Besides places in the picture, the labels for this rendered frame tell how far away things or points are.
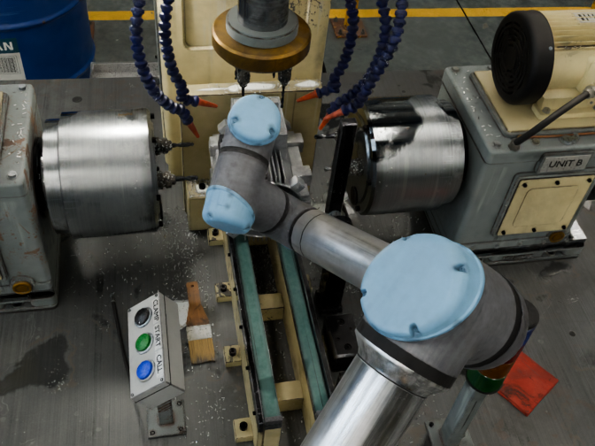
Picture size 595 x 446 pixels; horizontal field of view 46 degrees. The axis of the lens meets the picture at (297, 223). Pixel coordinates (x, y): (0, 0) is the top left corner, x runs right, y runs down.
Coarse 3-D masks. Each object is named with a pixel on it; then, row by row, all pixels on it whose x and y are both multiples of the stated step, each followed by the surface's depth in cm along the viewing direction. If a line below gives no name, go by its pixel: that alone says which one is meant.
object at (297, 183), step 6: (222, 120) 147; (222, 126) 146; (288, 126) 148; (222, 132) 147; (294, 180) 137; (300, 180) 137; (294, 186) 136; (300, 186) 137; (228, 234) 144; (234, 234) 144
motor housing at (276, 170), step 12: (288, 132) 152; (216, 156) 143; (276, 156) 138; (288, 156) 144; (300, 156) 145; (276, 168) 138; (288, 168) 141; (276, 180) 135; (288, 180) 138; (288, 192) 150; (300, 192) 140
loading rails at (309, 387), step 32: (288, 256) 146; (224, 288) 150; (256, 288) 139; (288, 288) 140; (256, 320) 134; (288, 320) 143; (224, 352) 140; (256, 352) 130; (320, 352) 130; (256, 384) 124; (288, 384) 134; (320, 384) 126; (256, 416) 122
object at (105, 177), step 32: (64, 128) 130; (96, 128) 130; (128, 128) 131; (64, 160) 127; (96, 160) 128; (128, 160) 129; (64, 192) 127; (96, 192) 129; (128, 192) 130; (64, 224) 133; (96, 224) 133; (128, 224) 134; (160, 224) 142
